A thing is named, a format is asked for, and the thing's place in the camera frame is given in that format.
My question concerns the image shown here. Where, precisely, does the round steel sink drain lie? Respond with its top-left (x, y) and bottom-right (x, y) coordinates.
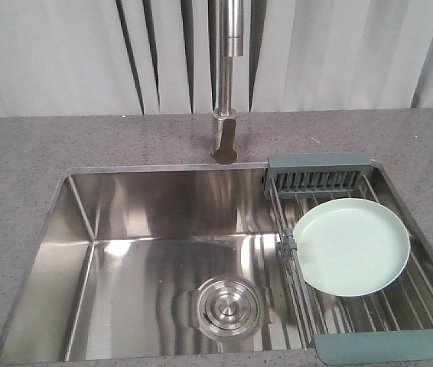
top-left (187, 274), bottom-right (267, 341)

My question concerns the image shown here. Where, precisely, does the light green round plate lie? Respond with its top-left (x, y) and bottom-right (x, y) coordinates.
top-left (293, 198), bottom-right (411, 297)

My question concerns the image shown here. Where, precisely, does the chrome kitchen faucet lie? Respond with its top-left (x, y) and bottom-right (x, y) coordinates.
top-left (212, 1), bottom-right (244, 165)

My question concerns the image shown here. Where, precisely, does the stainless steel sink basin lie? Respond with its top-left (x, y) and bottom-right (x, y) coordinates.
top-left (0, 162), bottom-right (315, 364)

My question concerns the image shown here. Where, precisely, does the grey-blue wire dish rack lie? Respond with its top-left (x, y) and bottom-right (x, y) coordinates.
top-left (262, 153), bottom-right (433, 365)

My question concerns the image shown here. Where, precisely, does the white pleated curtain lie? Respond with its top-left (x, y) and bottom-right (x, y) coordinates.
top-left (0, 1), bottom-right (433, 117)

